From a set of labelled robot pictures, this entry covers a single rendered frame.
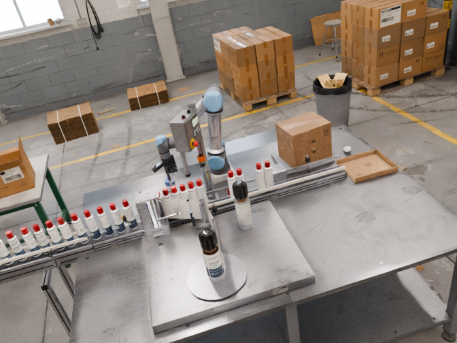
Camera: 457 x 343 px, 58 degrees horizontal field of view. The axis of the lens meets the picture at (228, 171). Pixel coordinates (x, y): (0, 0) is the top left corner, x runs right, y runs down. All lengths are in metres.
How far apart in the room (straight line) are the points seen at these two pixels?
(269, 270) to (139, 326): 0.68
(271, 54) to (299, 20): 2.70
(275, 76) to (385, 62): 1.46
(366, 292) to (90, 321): 1.68
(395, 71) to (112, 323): 4.94
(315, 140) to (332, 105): 2.02
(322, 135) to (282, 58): 3.17
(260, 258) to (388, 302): 1.00
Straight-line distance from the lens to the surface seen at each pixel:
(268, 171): 2.54
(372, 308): 2.81
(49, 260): 2.70
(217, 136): 2.63
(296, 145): 2.77
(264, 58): 5.81
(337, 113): 4.89
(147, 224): 2.41
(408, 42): 6.08
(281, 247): 2.22
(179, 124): 2.30
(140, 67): 7.76
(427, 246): 2.34
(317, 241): 2.31
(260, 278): 2.08
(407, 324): 2.77
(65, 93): 7.87
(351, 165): 2.91
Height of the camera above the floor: 2.39
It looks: 32 degrees down
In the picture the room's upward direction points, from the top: 11 degrees counter-clockwise
